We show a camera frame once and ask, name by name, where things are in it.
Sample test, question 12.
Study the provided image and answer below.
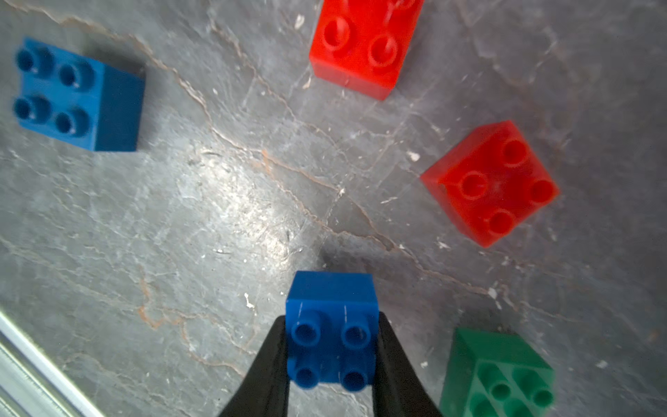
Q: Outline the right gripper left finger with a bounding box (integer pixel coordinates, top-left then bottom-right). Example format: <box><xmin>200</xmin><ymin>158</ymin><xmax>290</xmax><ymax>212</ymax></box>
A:
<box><xmin>219</xmin><ymin>316</ymin><xmax>290</xmax><ymax>417</ymax></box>

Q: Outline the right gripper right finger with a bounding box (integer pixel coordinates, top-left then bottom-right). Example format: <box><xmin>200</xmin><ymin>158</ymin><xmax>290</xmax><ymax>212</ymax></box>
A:
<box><xmin>373</xmin><ymin>312</ymin><xmax>441</xmax><ymax>417</ymax></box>

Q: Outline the dark green lego brick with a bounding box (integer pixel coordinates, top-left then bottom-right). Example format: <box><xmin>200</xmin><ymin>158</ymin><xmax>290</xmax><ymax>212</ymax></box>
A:
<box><xmin>439</xmin><ymin>328</ymin><xmax>555</xmax><ymax>417</ymax></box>

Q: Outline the blue lego brick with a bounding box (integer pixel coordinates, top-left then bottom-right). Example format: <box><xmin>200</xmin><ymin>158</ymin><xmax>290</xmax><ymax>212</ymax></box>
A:
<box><xmin>12</xmin><ymin>38</ymin><xmax>145</xmax><ymax>152</ymax></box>
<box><xmin>286</xmin><ymin>271</ymin><xmax>380</xmax><ymax>392</ymax></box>

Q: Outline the red lego brick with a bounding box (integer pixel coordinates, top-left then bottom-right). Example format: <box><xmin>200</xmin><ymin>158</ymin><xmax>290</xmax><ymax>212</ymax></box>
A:
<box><xmin>309</xmin><ymin>0</ymin><xmax>424</xmax><ymax>100</ymax></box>
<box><xmin>420</xmin><ymin>121</ymin><xmax>559</xmax><ymax>248</ymax></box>

